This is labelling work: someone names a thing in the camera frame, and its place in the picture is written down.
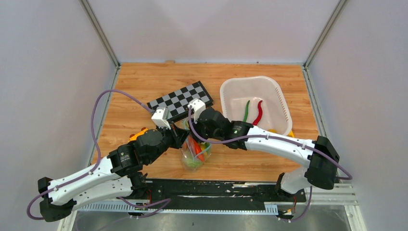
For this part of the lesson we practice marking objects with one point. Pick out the white plastic basket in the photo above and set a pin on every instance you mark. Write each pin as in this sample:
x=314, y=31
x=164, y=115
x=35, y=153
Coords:
x=235, y=92

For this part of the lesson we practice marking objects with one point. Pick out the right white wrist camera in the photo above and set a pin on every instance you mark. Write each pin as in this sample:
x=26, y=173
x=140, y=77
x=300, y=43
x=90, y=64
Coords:
x=195, y=108

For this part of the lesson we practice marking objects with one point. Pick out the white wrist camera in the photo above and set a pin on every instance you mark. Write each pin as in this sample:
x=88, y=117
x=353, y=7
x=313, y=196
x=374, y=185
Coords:
x=195, y=108
x=160, y=117

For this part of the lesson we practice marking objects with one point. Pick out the toy orange carrot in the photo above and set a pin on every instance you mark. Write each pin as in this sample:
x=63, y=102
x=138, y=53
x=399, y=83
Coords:
x=196, y=149

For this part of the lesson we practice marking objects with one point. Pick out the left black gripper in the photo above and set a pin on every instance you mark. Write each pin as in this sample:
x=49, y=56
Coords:
x=179, y=135

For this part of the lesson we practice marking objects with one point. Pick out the black grey chessboard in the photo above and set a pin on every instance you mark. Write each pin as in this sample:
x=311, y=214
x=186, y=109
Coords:
x=177, y=102

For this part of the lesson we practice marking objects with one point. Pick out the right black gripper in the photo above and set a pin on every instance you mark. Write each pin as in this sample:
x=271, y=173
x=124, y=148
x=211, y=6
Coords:
x=196, y=128

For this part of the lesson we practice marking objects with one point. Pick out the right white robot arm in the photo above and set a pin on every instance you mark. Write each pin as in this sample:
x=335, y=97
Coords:
x=318, y=159

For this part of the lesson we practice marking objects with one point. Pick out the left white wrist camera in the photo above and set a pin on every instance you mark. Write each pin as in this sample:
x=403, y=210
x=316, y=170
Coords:
x=160, y=117

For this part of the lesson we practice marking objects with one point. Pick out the yellow triangular plastic stand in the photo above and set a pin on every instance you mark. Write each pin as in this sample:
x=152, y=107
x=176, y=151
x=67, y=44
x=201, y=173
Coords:
x=291, y=134

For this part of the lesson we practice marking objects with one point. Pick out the clear zip top bag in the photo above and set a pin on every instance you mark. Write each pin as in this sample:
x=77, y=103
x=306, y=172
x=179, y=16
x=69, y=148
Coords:
x=187, y=150

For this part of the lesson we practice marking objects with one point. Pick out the yellow toy brick car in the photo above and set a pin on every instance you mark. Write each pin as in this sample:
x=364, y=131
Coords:
x=133, y=137

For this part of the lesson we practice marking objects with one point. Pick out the green toy cabbage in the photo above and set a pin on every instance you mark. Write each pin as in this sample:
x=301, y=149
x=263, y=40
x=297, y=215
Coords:
x=191, y=163

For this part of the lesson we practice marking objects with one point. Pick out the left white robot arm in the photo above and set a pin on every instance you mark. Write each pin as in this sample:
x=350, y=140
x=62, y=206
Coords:
x=117, y=175

